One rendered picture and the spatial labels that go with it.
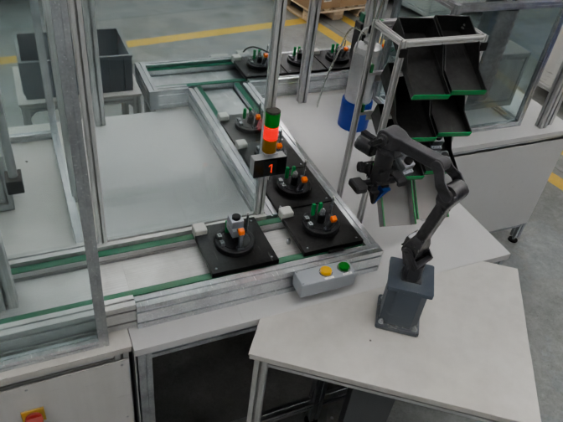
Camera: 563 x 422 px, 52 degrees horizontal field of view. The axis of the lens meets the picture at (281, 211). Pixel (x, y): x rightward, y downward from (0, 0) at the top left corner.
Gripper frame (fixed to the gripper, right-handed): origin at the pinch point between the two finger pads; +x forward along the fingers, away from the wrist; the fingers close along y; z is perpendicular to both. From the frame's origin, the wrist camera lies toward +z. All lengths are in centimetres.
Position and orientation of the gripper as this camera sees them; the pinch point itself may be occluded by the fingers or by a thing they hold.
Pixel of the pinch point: (374, 194)
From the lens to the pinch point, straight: 187.0
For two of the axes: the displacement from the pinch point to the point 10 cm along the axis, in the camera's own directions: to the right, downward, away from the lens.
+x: -1.1, 7.8, 6.2
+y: -9.1, 1.7, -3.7
